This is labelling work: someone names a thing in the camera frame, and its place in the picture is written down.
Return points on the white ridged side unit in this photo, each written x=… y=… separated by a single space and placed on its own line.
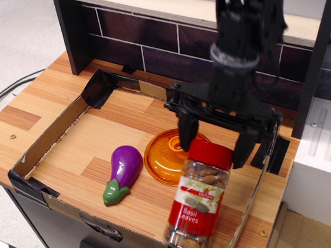
x=308 y=191

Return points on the purple toy eggplant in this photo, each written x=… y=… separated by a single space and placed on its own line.
x=126 y=166

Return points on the cardboard fence with black tape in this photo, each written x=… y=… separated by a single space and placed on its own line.
x=65 y=163

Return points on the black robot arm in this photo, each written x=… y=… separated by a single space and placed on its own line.
x=246 y=28

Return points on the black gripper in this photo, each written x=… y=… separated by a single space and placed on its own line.
x=225 y=100

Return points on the basil bottle with red lid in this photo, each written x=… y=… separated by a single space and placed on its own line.
x=199 y=195

